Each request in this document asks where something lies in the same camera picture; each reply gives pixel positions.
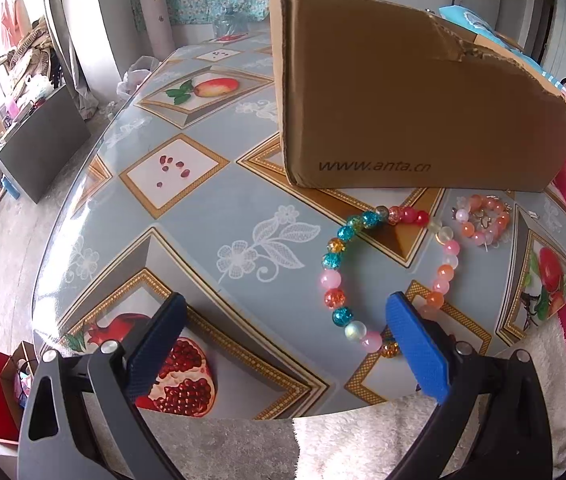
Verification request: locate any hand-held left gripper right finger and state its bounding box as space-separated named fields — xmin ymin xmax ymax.
xmin=384 ymin=291 xmax=550 ymax=480

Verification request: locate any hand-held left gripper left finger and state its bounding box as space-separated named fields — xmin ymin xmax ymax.
xmin=17 ymin=291 xmax=189 ymax=480

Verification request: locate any large multicolour bead bracelet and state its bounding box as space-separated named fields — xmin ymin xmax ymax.
xmin=320 ymin=205 xmax=461 ymax=358

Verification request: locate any small pink bead bracelet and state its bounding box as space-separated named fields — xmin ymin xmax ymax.
xmin=450 ymin=195 xmax=512 ymax=250

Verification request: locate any brown cardboard box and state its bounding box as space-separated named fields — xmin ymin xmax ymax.
xmin=268 ymin=0 xmax=566 ymax=193

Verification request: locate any brown paper bag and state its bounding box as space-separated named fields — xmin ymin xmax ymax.
xmin=0 ymin=341 xmax=38 ymax=416

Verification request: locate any dark grey cabinet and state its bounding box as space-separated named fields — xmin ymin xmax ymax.
xmin=0 ymin=84 xmax=92 ymax=205

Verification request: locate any white plastic bag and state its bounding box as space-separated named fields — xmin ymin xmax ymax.
xmin=117 ymin=55 xmax=161 ymax=96

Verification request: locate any pile of clothes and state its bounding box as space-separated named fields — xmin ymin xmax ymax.
xmin=8 ymin=20 xmax=64 ymax=101

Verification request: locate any light blue blanket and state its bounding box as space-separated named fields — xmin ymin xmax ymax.
xmin=438 ymin=5 xmax=564 ymax=86

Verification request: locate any grey curtain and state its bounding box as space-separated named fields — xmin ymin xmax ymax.
xmin=43 ymin=0 xmax=98 ymax=121

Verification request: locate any white paper roll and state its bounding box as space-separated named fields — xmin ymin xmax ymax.
xmin=138 ymin=0 xmax=174 ymax=58

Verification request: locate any clear water jug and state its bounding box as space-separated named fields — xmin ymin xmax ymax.
xmin=213 ymin=6 xmax=249 ymax=36

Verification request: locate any pink hanging garment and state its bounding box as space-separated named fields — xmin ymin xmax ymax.
xmin=0 ymin=0 xmax=31 ymax=43

